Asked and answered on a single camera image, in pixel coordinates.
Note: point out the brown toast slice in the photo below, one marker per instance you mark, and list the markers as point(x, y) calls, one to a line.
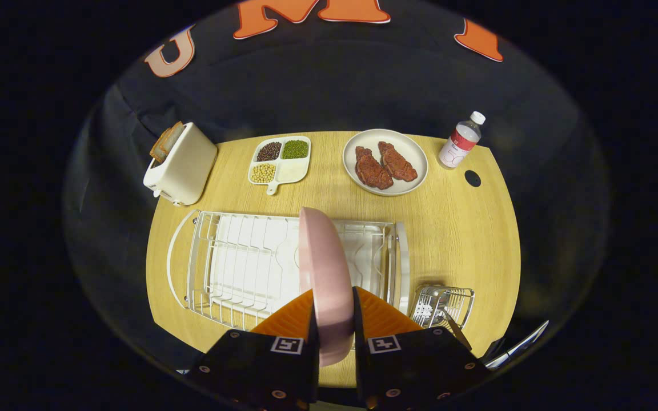
point(160, 147)
point(176, 132)

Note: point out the pink plate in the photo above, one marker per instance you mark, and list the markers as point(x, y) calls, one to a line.
point(326, 274)

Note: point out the red meat piece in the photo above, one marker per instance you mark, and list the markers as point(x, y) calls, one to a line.
point(397, 162)
point(372, 170)

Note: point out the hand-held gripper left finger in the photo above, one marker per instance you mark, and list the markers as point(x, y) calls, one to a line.
point(312, 371)

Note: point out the clear red label bottle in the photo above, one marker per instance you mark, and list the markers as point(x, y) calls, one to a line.
point(457, 145)

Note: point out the white divided bean dish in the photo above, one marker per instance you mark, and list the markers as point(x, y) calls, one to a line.
point(292, 170)

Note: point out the beige round plate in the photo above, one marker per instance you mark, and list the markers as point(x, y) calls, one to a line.
point(409, 148)

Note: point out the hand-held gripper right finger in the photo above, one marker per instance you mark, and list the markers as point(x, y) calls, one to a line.
point(358, 365)

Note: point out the white toaster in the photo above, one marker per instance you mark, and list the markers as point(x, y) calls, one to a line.
point(183, 168)

